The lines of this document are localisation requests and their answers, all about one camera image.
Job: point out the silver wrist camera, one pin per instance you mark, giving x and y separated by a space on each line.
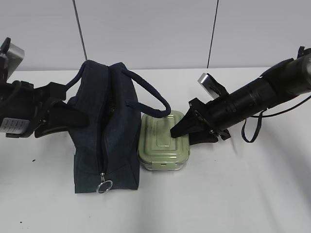
211 86
10 58

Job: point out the navy blue lunch bag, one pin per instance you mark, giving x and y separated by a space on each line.
106 151

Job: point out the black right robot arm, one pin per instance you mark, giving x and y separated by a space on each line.
279 84

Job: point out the green lid glass container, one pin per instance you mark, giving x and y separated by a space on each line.
157 150

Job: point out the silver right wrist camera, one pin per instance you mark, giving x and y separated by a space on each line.
211 86

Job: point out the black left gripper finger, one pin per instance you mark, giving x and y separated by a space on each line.
47 128
62 114

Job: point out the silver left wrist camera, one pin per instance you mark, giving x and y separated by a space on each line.
10 58

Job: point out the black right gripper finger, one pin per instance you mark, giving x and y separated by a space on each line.
202 137
190 123

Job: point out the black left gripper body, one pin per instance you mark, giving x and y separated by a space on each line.
23 108

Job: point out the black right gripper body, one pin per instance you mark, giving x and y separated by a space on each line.
216 114

